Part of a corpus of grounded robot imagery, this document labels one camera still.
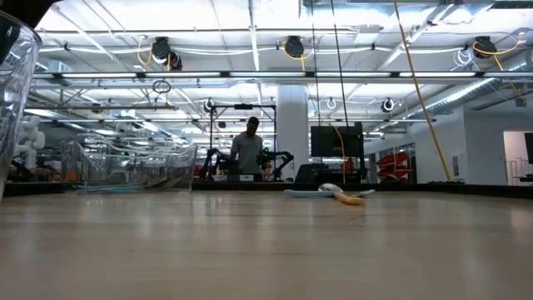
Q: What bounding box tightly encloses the long ceiling light strip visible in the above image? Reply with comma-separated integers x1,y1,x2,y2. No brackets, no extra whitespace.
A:
32,71,533,80

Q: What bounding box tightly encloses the black aluminium table frame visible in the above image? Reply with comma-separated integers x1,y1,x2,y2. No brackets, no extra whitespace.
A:
0,179,533,199

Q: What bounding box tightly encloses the black hanging cable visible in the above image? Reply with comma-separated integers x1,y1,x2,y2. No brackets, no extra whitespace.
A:
311,0,321,127

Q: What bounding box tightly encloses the red background machine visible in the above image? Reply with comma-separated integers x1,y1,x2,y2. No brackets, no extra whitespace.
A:
376,152,411,181

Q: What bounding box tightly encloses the black ceiling cable reel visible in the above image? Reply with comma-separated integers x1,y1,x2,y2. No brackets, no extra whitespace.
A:
472,35,524,72
149,36,184,72
282,35,313,72

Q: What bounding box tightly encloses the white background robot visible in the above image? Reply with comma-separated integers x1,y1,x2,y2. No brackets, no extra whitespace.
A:
14,115,46,170

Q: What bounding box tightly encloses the silver ventilation duct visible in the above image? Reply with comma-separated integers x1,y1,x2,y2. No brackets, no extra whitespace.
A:
406,77,533,120

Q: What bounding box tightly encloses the orange handle silver spoon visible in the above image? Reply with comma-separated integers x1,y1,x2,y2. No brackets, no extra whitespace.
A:
317,182,364,207

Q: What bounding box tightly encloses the black monitor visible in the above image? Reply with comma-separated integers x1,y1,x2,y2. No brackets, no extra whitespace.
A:
310,124,366,159

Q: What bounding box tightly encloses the yellow hanging cable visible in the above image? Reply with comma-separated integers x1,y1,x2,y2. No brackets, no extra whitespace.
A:
392,0,453,183

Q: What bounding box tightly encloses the clear plastic container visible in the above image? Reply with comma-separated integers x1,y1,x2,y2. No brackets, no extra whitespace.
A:
60,132,199,195
0,11,43,203

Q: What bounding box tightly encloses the person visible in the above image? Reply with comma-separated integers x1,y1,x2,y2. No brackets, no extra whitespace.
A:
229,116,265,183

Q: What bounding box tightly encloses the light blue handle spoon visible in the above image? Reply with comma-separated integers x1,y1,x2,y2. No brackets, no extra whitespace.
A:
284,189,376,200

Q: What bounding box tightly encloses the black background gantry frame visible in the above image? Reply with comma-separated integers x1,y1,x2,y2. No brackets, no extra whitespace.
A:
209,103,278,176

